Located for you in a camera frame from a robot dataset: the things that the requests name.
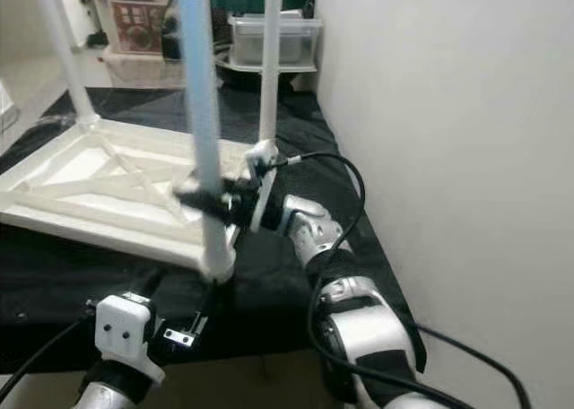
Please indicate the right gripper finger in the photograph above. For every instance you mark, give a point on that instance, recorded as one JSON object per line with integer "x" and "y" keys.
{"x": 197, "y": 204}

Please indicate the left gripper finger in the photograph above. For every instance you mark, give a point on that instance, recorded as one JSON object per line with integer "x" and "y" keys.
{"x": 208, "y": 308}
{"x": 151, "y": 282}

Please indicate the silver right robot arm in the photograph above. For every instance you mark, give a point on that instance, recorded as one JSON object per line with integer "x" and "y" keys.
{"x": 309, "y": 234}

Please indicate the black tablecloth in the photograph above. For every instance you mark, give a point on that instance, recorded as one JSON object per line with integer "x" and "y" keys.
{"x": 72, "y": 310}

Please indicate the black wok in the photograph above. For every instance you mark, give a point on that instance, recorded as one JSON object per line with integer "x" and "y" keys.
{"x": 233, "y": 75}

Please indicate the beige stone bench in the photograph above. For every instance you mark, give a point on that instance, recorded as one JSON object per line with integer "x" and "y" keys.
{"x": 139, "y": 70}

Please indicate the black plastic bag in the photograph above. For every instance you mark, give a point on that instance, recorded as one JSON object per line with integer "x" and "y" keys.
{"x": 172, "y": 37}

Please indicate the clear plastic storage box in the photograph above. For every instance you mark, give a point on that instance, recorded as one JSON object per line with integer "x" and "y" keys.
{"x": 296, "y": 41}

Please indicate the black floor mop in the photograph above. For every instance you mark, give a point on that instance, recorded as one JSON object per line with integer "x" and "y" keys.
{"x": 96, "y": 39}

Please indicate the orange lid storage box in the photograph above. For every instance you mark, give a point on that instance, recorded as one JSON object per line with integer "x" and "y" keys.
{"x": 134, "y": 19}

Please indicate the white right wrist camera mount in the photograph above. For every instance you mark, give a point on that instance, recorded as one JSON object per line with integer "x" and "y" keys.
{"x": 265, "y": 185}

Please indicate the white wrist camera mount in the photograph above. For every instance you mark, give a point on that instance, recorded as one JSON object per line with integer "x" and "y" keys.
{"x": 124, "y": 330}
{"x": 265, "y": 185}

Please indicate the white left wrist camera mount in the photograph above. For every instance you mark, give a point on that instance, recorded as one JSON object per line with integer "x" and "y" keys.
{"x": 124, "y": 330}

